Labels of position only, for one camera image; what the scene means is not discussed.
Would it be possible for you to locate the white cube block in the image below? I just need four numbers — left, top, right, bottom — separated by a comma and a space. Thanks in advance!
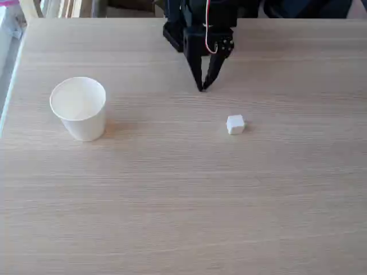
226, 114, 246, 135

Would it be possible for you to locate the brown cardboard box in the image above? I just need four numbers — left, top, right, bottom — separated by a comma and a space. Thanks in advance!
105, 0, 167, 19

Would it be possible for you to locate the person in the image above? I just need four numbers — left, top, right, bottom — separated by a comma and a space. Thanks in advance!
262, 0, 354, 19

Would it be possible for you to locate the white paper cup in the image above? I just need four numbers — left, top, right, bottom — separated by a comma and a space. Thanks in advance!
49, 76, 107, 142

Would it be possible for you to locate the light wooden chair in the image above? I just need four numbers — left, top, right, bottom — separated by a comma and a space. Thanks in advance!
18, 0, 97, 20

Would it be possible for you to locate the clear plastic storage box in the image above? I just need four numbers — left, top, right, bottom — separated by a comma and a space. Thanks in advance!
0, 0, 29, 41

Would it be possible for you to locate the red and white servo cable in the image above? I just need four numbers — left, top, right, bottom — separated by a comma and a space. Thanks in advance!
204, 0, 220, 55

